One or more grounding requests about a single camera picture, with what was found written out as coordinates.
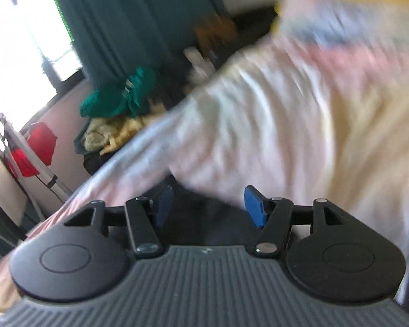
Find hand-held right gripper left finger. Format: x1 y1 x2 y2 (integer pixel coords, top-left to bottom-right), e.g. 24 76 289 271
64 184 175 259

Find pale yellow clothes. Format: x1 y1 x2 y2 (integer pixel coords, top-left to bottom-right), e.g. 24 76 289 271
82 107 167 155

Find black pants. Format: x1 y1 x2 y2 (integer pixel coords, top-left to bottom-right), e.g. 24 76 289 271
146 174 263 246

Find red cloth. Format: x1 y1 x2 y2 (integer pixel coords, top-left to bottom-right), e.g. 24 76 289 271
7 122 58 178

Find white cloth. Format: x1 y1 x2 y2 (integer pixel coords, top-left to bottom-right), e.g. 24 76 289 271
184 46 213 82

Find silver garment steamer stand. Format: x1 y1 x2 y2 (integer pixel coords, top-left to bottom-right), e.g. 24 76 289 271
0 108 72 212

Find pastel bed duvet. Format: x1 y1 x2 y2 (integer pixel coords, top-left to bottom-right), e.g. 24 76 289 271
0 0 409 314

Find dark framed window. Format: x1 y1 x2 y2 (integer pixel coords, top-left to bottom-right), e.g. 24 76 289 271
0 0 86 133

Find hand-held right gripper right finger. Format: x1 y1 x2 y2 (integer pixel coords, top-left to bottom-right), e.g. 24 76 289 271
244 184 350 257

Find pastel pillow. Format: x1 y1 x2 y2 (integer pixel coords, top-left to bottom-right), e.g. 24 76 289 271
276 0 409 48

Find green clothes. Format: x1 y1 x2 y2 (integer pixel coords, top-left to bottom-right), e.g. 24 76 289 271
80 66 157 118

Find black armchair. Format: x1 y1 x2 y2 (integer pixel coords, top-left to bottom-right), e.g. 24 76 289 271
153 5 280 110

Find brown paper bag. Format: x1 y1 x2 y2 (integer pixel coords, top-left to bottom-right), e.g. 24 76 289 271
196 15 237 46

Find blue curtain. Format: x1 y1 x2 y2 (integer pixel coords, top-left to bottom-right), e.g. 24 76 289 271
41 0 225 86

